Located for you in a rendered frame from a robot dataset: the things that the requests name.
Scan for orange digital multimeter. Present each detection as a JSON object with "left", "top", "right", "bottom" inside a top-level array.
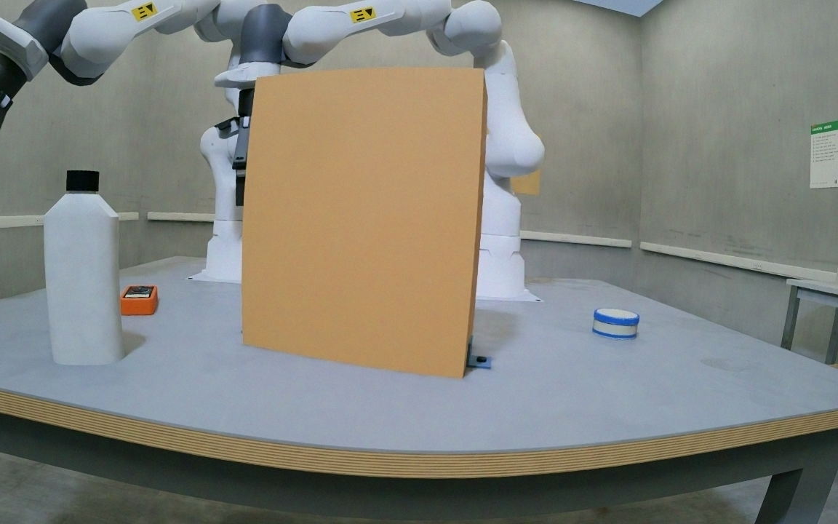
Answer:
[{"left": 120, "top": 285, "right": 158, "bottom": 315}]

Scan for white and blue round tin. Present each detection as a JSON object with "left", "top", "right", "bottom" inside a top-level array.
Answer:
[{"left": 592, "top": 308, "right": 639, "bottom": 341}]

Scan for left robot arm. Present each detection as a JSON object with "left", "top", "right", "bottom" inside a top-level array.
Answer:
[{"left": 214, "top": 0, "right": 545, "bottom": 298}]

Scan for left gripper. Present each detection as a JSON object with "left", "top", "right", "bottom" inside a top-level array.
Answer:
[{"left": 232, "top": 88, "right": 255, "bottom": 206}]

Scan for white bottle with black cap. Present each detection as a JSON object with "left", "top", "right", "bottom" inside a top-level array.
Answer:
[{"left": 44, "top": 170, "right": 125, "bottom": 365}]

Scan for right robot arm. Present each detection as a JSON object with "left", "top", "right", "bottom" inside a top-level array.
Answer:
[{"left": 0, "top": 0, "right": 267, "bottom": 280}]

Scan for tan rectangular panel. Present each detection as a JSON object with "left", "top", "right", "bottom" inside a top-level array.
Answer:
[{"left": 242, "top": 67, "right": 492, "bottom": 379}]

